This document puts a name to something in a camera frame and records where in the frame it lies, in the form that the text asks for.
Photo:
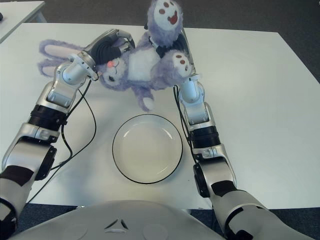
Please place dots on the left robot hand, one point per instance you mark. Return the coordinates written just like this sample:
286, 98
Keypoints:
102, 51

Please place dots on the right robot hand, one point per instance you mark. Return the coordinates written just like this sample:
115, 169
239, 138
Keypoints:
183, 47

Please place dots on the purple plush doll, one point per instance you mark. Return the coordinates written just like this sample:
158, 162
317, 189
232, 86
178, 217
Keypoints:
142, 72

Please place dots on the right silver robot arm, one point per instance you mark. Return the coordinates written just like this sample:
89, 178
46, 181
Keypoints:
217, 170

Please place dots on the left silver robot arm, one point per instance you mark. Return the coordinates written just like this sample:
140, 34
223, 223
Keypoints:
37, 130

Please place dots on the white plate with black rim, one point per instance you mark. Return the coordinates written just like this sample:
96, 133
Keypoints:
147, 149

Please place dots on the white side table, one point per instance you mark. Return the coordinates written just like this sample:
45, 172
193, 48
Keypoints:
22, 15

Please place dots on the silver robot torso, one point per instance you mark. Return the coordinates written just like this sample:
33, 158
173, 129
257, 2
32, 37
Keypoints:
125, 222

